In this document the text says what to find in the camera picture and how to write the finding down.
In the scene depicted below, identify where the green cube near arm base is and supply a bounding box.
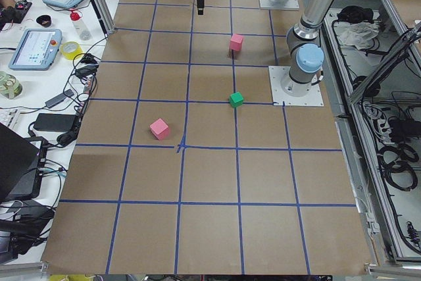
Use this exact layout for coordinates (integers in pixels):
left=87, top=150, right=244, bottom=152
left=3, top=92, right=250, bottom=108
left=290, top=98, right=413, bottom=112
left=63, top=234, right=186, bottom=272
left=229, top=91, right=244, bottom=108

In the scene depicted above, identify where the person hand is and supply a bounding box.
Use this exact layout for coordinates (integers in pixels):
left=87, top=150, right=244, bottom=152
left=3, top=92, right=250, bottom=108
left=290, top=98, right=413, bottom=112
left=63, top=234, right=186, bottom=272
left=0, top=6, right=17, bottom=28

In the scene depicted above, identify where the pink cube far side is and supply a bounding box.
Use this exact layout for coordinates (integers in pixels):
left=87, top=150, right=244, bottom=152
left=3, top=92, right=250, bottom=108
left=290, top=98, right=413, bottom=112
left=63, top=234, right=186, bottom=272
left=229, top=34, right=244, bottom=52

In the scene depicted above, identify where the pink cube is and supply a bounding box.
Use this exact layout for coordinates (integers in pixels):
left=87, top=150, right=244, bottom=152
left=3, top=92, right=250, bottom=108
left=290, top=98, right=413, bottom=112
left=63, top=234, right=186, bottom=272
left=229, top=34, right=244, bottom=52
left=149, top=118, right=170, bottom=140

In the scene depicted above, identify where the squeeze bottle red cap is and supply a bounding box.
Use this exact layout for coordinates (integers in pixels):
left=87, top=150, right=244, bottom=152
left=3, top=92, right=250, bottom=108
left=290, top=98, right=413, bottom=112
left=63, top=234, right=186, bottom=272
left=70, top=11, right=91, bottom=41

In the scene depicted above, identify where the yellow tape roll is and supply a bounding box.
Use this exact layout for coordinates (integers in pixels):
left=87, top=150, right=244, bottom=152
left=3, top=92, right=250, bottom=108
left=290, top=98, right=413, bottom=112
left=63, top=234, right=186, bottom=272
left=59, top=41, right=83, bottom=61

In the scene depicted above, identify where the pink cube near centre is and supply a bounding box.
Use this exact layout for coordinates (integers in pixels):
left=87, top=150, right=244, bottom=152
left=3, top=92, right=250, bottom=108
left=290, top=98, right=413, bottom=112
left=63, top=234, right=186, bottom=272
left=149, top=118, right=170, bottom=140

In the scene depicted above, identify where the black small bowl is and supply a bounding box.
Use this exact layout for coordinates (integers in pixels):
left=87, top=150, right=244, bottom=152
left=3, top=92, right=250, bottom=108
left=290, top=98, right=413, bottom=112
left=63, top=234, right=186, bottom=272
left=36, top=14, right=52, bottom=28

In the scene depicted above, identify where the white crumpled cloth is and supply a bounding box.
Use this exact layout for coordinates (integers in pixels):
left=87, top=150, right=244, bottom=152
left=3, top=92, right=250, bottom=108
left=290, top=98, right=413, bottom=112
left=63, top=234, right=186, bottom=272
left=338, top=22, right=379, bottom=49

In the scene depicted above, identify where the teach pendant near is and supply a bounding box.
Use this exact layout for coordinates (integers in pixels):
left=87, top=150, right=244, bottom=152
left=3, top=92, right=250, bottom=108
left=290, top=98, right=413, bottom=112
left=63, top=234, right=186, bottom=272
left=9, top=29, right=62, bottom=70

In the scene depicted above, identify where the black power adapter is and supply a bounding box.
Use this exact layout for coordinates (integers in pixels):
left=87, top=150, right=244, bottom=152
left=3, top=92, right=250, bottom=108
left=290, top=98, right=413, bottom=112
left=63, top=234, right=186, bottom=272
left=34, top=113, right=76, bottom=132

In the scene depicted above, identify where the black laptop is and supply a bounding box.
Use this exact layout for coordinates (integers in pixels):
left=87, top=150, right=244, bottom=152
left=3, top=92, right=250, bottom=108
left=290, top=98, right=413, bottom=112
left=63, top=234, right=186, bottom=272
left=1, top=124, right=47, bottom=202

